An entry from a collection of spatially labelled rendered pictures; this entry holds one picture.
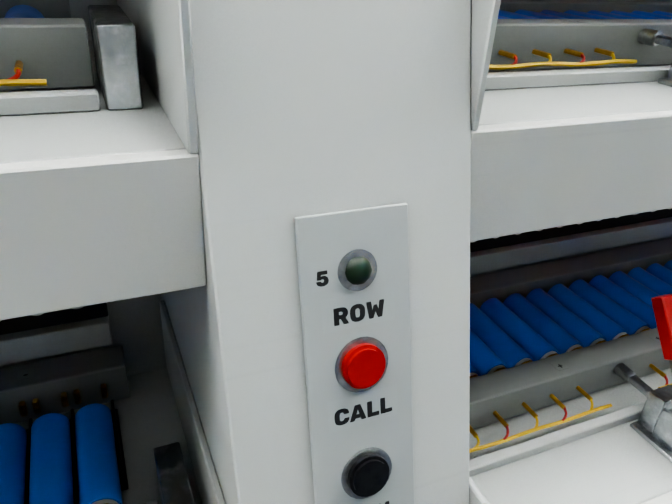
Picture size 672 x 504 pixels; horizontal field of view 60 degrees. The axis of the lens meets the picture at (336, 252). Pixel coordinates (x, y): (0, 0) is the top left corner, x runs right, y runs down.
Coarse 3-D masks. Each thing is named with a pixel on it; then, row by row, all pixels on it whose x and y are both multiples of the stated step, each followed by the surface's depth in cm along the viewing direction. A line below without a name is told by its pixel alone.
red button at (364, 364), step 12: (360, 348) 20; (372, 348) 20; (348, 360) 20; (360, 360) 20; (372, 360) 20; (384, 360) 20; (348, 372) 20; (360, 372) 20; (372, 372) 20; (360, 384) 20; (372, 384) 20
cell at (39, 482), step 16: (48, 416) 30; (64, 416) 30; (32, 432) 29; (48, 432) 29; (64, 432) 29; (32, 448) 28; (48, 448) 28; (64, 448) 28; (32, 464) 28; (48, 464) 27; (64, 464) 28; (32, 480) 27; (48, 480) 26; (64, 480) 27; (32, 496) 26; (48, 496) 26; (64, 496) 26
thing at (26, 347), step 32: (96, 320) 34; (0, 352) 32; (32, 352) 33; (64, 352) 33; (160, 384) 35; (128, 416) 33; (160, 416) 33; (192, 416) 26; (128, 448) 31; (160, 448) 27; (192, 448) 29; (128, 480) 29; (160, 480) 26; (192, 480) 29
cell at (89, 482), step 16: (80, 416) 30; (96, 416) 30; (80, 432) 29; (96, 432) 29; (112, 432) 30; (80, 448) 28; (96, 448) 28; (112, 448) 29; (80, 464) 28; (96, 464) 27; (112, 464) 28; (80, 480) 27; (96, 480) 27; (112, 480) 27; (80, 496) 26; (96, 496) 26; (112, 496) 26
